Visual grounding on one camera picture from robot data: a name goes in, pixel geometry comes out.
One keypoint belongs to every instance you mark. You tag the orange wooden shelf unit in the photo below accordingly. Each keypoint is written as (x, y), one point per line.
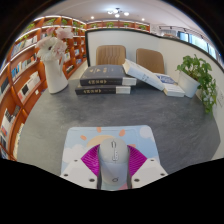
(23, 76)

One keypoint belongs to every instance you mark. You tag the thick dark hardcover book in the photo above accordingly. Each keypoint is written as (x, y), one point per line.
(103, 74)

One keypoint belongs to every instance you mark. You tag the green potted plant white pot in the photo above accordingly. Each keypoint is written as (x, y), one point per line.
(196, 71)

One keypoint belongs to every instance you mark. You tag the tan upholstered chair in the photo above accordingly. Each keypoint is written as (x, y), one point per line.
(150, 60)
(111, 55)

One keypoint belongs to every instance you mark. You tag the pastel cartoon print mouse pad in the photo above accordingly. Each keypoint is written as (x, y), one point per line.
(80, 140)

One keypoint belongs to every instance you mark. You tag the white vase with pink flowers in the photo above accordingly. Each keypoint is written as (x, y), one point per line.
(55, 73)

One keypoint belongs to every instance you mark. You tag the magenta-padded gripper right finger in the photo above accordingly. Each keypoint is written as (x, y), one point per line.
(148, 171)

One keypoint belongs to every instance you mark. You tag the white paperback book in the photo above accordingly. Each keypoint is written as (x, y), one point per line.
(143, 74)

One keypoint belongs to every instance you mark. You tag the window with dark frame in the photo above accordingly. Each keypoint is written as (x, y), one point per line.
(200, 42)

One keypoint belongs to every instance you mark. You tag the ceiling lamp with round bulbs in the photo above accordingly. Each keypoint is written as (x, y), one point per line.
(117, 12)

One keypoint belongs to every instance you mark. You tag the thin dark hardcover book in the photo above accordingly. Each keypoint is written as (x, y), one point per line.
(100, 90)

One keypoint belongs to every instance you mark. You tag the blue and white book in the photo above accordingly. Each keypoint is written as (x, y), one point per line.
(173, 88)

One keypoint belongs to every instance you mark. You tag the white computer mouse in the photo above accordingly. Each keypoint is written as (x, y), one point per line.
(113, 165)

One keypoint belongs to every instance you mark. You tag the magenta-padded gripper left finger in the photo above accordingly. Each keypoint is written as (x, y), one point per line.
(80, 173)

